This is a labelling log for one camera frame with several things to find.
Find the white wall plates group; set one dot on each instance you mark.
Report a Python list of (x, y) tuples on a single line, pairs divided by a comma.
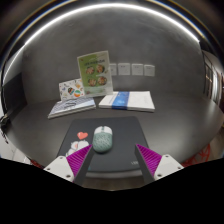
[(137, 69)]

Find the black mouse pad with heart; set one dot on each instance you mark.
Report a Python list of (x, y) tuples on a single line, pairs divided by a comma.
[(126, 140)]

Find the green and white computer mouse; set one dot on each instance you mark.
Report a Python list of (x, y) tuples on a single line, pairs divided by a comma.
[(102, 140)]

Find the white book with blue stripe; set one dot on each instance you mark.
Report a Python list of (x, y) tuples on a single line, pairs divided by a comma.
[(133, 100)]

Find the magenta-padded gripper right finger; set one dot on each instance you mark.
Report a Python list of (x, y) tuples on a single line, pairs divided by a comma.
[(150, 160)]

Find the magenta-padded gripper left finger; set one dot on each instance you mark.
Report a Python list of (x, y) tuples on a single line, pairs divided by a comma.
[(78, 160)]

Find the white sticker sheet card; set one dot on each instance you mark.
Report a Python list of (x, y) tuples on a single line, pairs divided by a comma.
[(70, 89)]

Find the black flat panel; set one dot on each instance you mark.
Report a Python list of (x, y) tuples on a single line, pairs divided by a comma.
[(13, 96)]

